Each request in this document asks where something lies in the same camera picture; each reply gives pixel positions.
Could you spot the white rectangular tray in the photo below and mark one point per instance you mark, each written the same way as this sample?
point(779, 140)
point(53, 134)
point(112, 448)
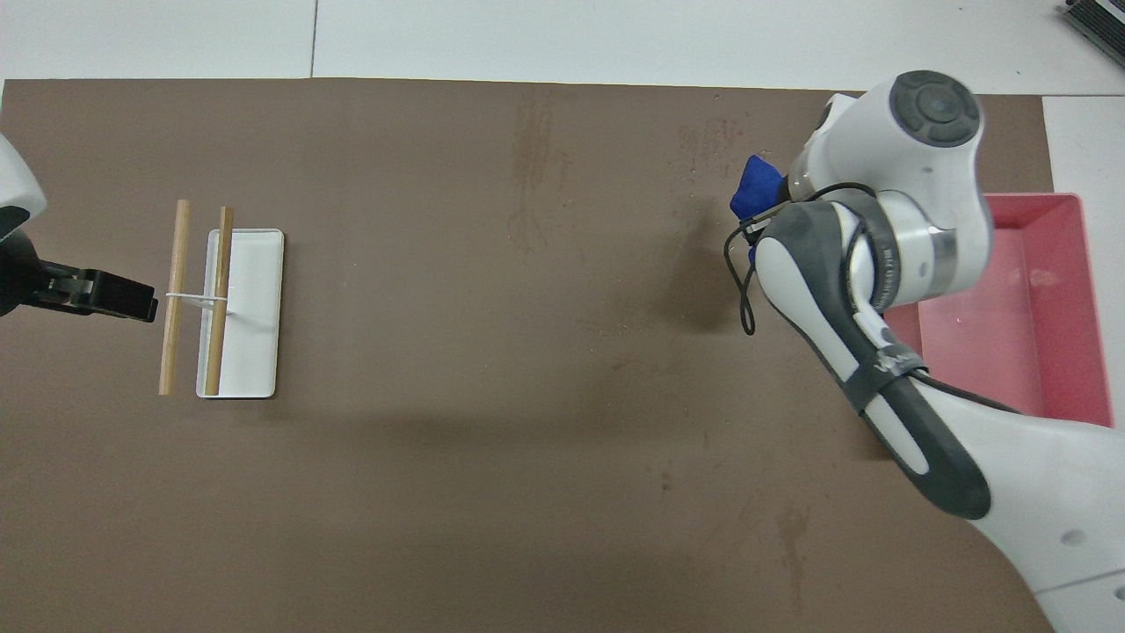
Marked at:
point(255, 334)

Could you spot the brown table mat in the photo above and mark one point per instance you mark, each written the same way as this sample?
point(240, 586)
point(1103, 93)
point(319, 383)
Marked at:
point(527, 440)

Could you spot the white elastic band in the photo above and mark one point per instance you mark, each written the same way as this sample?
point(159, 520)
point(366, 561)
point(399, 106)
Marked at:
point(189, 297)

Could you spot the wooden stick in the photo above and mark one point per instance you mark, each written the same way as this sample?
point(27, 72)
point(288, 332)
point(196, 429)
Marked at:
point(220, 264)
point(177, 255)

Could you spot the blue towel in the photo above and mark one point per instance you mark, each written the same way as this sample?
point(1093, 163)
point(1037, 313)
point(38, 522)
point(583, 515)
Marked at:
point(758, 189)

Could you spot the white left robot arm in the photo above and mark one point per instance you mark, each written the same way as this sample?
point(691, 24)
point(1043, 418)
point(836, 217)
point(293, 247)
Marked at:
point(13, 189)

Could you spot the pink plastic bin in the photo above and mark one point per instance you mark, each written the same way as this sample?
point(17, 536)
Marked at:
point(1037, 334)

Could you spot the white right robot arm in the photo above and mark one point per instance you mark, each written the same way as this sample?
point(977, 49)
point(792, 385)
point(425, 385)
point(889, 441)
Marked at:
point(932, 176)

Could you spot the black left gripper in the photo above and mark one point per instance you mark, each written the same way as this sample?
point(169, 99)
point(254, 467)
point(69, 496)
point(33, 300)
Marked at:
point(19, 277)

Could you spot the dark grey striped device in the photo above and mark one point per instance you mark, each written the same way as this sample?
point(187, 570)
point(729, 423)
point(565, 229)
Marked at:
point(1099, 26)

